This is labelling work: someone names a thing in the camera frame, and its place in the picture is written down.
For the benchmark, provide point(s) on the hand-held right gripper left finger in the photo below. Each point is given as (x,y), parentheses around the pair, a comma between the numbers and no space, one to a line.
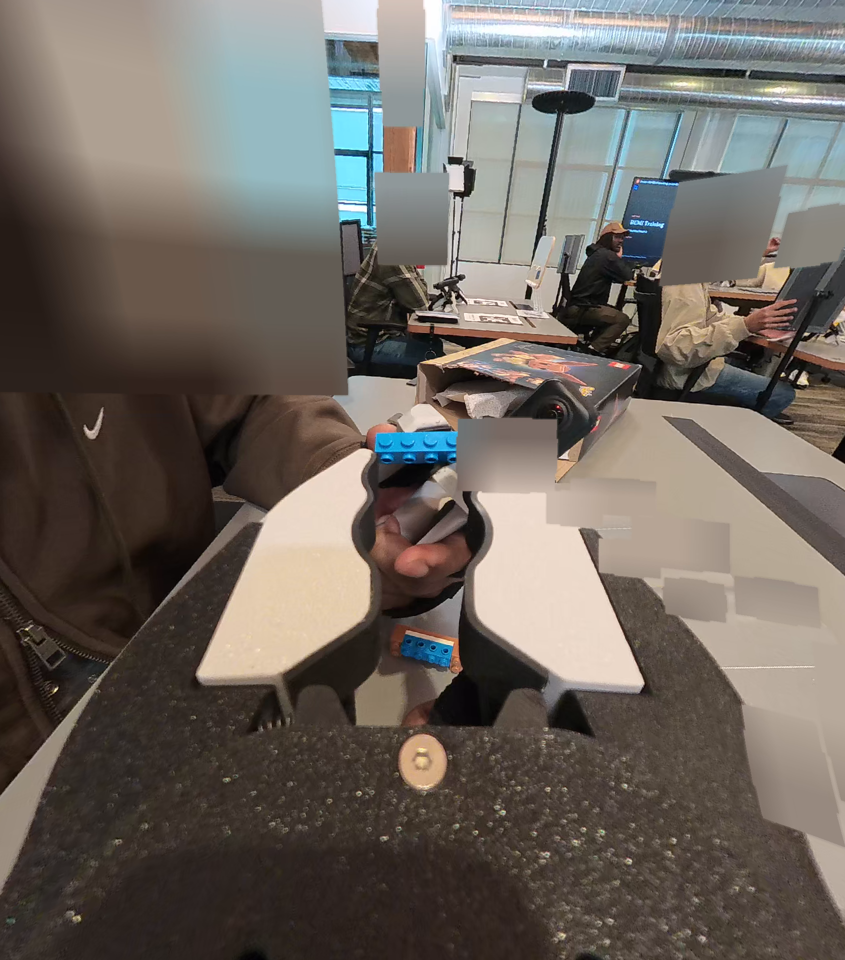
(287,577)

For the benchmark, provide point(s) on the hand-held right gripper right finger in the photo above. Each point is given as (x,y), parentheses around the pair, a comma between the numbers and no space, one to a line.
(550,592)

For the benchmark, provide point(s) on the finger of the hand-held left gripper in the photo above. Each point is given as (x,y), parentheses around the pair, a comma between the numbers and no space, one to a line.
(422,420)
(434,517)

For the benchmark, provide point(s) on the blue four-stud brick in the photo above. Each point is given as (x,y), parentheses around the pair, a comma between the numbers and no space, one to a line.
(415,448)

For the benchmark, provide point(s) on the brown white blue brick assembly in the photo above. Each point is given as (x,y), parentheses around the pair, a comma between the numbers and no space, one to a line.
(426,649)

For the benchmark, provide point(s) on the printed cardboard toy box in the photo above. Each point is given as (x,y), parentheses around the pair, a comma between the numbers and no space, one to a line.
(467,367)

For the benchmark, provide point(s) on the wooden table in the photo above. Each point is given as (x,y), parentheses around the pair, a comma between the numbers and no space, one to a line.
(842,356)
(497,326)

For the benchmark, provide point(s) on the dark television screen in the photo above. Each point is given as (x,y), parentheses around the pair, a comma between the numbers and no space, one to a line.
(647,225)

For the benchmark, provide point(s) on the person's brown hoodie torso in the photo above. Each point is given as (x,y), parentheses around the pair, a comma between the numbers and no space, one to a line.
(55,562)

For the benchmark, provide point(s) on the studio light panel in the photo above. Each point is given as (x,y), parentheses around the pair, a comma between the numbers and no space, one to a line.
(460,176)

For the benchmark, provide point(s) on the tablet on black stand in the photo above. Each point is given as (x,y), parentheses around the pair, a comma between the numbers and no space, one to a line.
(820,292)

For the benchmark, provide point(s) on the black floor lamp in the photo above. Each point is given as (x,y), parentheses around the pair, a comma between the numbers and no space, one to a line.
(563,101)

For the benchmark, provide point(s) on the silver ventilation duct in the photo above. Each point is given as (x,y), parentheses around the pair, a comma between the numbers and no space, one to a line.
(617,30)
(730,90)

